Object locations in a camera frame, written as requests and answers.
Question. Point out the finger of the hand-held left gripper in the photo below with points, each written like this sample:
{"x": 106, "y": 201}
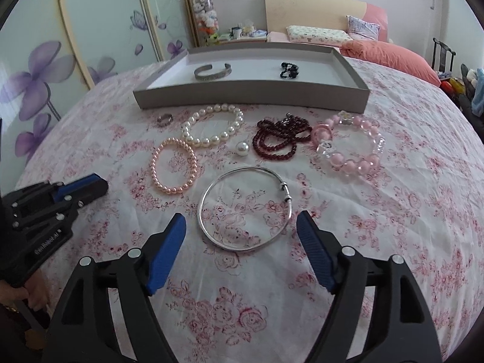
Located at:
{"x": 85, "y": 181}
{"x": 92, "y": 193}

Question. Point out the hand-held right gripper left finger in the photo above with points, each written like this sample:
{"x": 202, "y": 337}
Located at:
{"x": 166, "y": 249}

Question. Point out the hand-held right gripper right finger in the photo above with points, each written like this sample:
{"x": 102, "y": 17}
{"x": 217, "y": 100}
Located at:
{"x": 315, "y": 249}

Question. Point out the thin silver bangle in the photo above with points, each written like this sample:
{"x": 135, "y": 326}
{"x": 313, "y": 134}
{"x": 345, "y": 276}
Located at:
{"x": 286, "y": 189}

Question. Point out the single white pearl pendant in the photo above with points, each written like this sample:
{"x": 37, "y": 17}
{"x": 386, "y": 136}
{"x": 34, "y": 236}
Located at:
{"x": 242, "y": 148}

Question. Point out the grey cardboard tray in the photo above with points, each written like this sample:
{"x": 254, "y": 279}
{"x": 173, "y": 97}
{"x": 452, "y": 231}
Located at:
{"x": 245, "y": 96}

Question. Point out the person's left forearm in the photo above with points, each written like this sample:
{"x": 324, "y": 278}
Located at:
{"x": 15, "y": 336}

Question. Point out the person's left hand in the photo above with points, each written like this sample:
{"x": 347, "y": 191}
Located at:
{"x": 37, "y": 291}

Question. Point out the pink floral bedsheet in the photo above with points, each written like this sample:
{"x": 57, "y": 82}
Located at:
{"x": 397, "y": 215}

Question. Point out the flower print wardrobe door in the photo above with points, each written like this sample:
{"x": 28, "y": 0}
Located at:
{"x": 34, "y": 64}
{"x": 166, "y": 7}
{"x": 106, "y": 19}

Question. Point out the orange pink pillow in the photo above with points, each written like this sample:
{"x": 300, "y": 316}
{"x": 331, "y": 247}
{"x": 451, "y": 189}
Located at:
{"x": 389, "y": 58}

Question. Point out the clear tube of plush toys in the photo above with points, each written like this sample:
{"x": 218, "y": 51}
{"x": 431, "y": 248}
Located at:
{"x": 206, "y": 15}

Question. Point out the white mug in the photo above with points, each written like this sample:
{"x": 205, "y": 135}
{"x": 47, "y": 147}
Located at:
{"x": 237, "y": 33}

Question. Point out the pile of colourful toys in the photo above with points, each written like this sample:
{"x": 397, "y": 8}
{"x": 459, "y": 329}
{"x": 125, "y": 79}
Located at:
{"x": 452, "y": 85}

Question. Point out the patterned cream pillow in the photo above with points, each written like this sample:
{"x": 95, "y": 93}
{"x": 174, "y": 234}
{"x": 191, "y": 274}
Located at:
{"x": 317, "y": 34}

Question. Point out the plain pink bed sheet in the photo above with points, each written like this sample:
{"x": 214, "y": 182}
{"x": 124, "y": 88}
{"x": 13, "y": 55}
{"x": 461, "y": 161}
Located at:
{"x": 276, "y": 37}

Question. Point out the pink nightstand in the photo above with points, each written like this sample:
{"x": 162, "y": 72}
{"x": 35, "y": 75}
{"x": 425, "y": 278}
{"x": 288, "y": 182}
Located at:
{"x": 249, "y": 39}

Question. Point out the light blue cloth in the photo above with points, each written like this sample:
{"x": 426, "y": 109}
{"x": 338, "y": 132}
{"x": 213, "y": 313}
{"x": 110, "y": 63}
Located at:
{"x": 478, "y": 94}

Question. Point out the white and purple pillow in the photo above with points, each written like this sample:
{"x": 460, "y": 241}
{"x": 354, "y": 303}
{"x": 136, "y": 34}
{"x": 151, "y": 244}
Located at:
{"x": 363, "y": 28}

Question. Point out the black wooden chair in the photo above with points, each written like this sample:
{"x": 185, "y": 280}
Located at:
{"x": 444, "y": 46}

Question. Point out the beige and pink headboard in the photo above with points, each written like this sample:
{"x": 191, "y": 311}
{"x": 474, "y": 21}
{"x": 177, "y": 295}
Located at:
{"x": 302, "y": 7}

